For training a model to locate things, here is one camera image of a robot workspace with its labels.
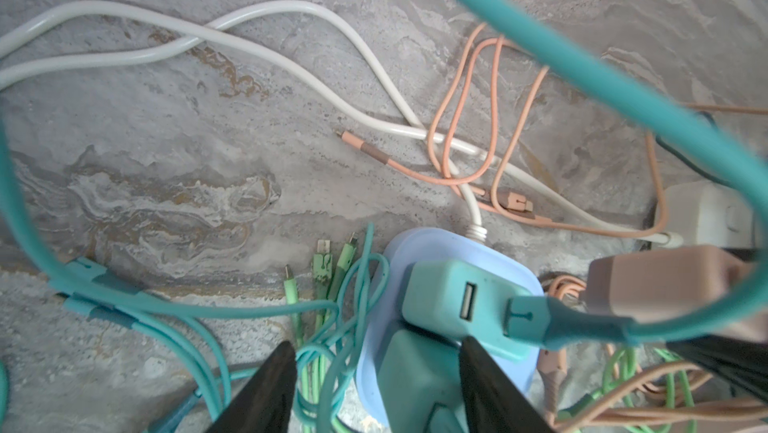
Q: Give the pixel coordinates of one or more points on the blue power strip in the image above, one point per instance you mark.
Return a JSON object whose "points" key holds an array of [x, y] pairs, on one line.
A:
{"points": [[406, 249]]}

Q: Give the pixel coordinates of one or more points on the pink charger from blue strip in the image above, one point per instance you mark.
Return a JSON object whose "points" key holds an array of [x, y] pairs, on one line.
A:
{"points": [[659, 285]]}

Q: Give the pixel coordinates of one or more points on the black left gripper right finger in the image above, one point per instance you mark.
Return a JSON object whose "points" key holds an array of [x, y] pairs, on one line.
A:
{"points": [[492, 402]]}

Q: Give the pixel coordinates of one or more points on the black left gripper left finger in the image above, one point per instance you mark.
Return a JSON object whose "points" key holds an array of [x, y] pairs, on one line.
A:
{"points": [[264, 403]]}

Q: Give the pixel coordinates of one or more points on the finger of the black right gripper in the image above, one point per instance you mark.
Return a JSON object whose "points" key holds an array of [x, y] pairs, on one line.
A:
{"points": [[742, 364]]}

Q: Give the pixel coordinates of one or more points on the white power strip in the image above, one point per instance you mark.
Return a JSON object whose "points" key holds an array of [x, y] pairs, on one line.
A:
{"points": [[706, 213]]}

